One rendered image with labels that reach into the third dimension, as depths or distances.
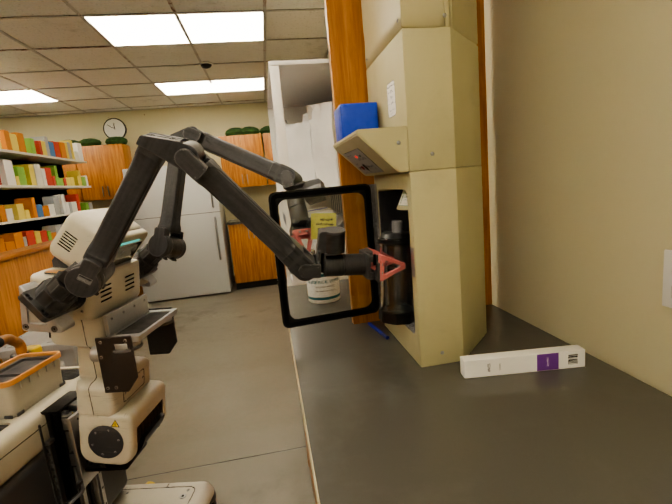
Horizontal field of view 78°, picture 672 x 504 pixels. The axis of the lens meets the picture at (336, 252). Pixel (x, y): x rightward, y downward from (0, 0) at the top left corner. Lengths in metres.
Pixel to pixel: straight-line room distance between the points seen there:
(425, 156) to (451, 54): 0.22
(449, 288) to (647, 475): 0.49
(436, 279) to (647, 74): 0.58
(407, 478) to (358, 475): 0.08
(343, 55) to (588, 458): 1.13
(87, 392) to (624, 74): 1.54
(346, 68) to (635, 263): 0.90
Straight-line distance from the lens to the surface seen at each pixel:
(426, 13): 1.04
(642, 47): 1.08
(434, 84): 1.00
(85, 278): 1.12
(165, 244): 1.47
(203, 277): 5.97
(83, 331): 1.39
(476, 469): 0.77
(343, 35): 1.37
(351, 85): 1.34
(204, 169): 0.96
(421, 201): 0.97
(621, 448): 0.87
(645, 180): 1.05
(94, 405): 1.43
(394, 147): 0.95
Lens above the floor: 1.40
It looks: 10 degrees down
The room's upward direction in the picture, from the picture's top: 5 degrees counter-clockwise
